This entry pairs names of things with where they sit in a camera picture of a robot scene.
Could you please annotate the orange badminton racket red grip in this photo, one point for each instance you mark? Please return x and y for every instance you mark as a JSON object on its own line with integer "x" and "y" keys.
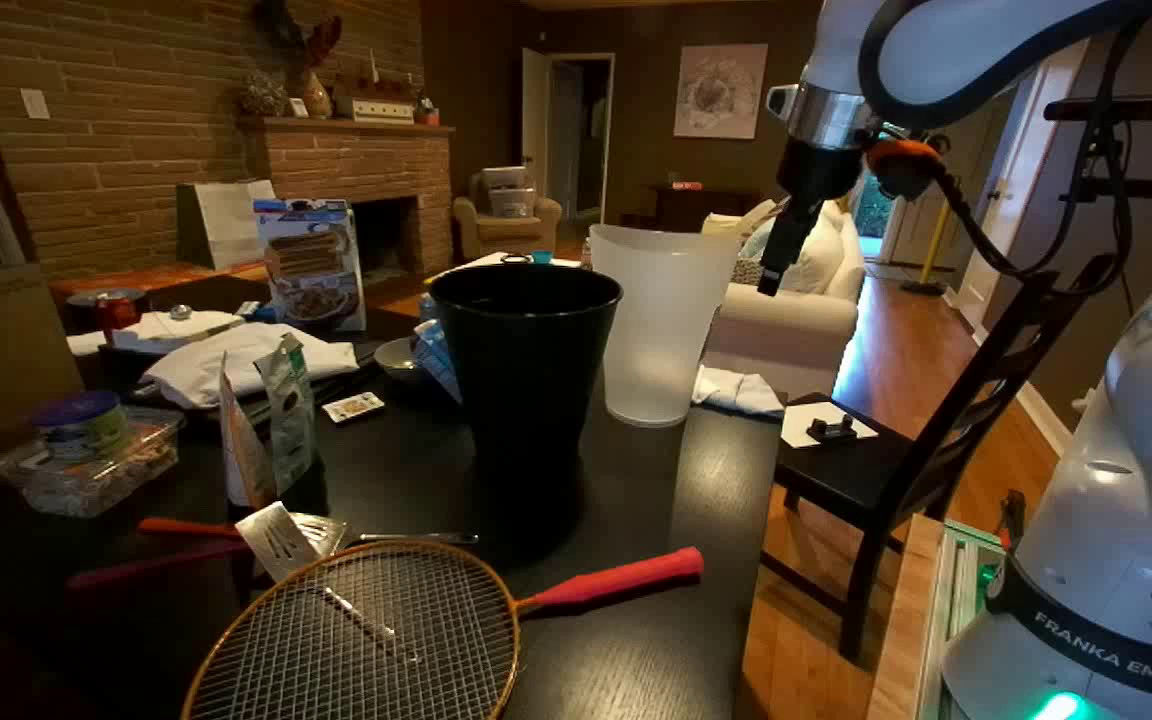
{"x": 405, "y": 628}

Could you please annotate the beige armchair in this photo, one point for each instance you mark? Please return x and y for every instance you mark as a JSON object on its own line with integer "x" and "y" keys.
{"x": 506, "y": 215}

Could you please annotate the cereal box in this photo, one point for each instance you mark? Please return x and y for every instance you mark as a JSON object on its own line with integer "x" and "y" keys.
{"x": 315, "y": 266}

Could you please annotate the white cloth on table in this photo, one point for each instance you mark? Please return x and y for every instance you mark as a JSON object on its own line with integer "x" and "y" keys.
{"x": 198, "y": 371}

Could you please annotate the green white carton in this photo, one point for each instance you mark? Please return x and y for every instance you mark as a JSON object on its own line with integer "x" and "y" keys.
{"x": 261, "y": 465}

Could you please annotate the black plastic bin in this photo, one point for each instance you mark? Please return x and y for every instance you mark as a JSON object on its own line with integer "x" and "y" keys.
{"x": 526, "y": 350}

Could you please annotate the white paper on chair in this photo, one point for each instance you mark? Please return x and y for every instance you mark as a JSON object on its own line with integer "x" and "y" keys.
{"x": 822, "y": 422}

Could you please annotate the framed wall picture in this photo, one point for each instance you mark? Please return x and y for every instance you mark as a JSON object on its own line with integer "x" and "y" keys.
{"x": 716, "y": 92}

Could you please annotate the clear plastic food container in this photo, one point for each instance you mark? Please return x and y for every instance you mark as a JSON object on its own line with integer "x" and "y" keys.
{"x": 90, "y": 455}

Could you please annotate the translucent white plastic bin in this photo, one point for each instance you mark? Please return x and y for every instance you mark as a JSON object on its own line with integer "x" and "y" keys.
{"x": 669, "y": 293}

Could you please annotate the dark wooden chair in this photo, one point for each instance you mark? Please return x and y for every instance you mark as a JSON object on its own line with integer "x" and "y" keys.
{"x": 882, "y": 478}

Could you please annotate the white sofa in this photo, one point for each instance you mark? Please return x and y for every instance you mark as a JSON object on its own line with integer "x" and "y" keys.
{"x": 800, "y": 335}

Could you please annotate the metal slotted spatula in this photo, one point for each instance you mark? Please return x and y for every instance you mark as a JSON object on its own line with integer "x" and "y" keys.
{"x": 331, "y": 555}

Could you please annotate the brick fireplace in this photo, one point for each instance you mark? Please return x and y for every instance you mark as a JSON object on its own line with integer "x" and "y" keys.
{"x": 366, "y": 163}

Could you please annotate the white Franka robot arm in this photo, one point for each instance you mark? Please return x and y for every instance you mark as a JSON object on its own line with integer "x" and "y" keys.
{"x": 1066, "y": 628}

